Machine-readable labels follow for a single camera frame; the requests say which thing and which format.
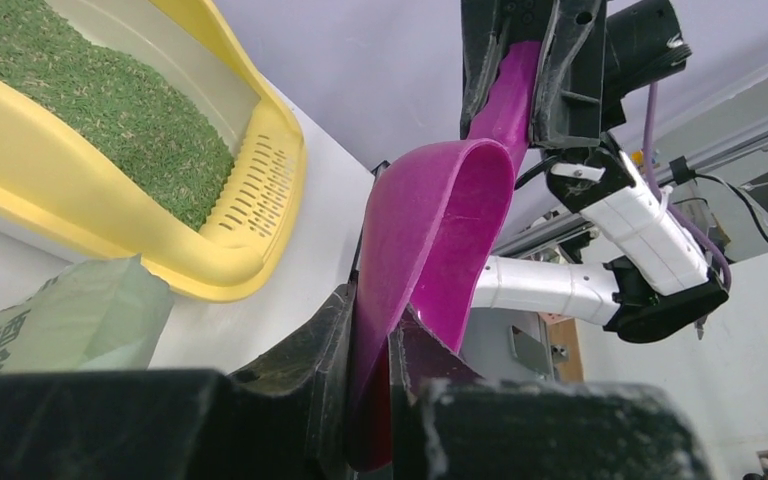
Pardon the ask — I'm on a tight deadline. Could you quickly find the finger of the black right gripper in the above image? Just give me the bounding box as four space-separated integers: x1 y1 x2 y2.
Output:
459 0 517 139
529 0 607 149

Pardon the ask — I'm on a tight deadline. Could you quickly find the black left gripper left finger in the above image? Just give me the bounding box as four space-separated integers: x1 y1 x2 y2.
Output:
0 284 356 479

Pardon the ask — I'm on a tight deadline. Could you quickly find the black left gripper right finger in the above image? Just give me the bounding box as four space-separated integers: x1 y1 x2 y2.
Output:
389 311 712 479

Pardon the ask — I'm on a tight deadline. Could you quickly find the magenta plastic scoop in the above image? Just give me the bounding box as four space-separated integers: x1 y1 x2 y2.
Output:
345 41 541 471

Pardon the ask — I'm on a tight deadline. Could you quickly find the green cat litter bag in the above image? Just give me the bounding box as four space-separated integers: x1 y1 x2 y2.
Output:
0 256 174 374

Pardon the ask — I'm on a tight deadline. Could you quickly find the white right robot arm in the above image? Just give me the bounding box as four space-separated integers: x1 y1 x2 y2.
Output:
460 1 730 344

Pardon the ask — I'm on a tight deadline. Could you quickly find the green litter in box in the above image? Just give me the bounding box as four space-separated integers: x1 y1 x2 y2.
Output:
0 1 234 230

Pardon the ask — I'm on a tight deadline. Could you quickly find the yellow litter box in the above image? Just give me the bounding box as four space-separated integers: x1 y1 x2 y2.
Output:
0 1 306 302

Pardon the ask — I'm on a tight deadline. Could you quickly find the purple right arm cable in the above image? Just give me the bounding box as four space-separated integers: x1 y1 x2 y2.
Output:
642 80 734 296

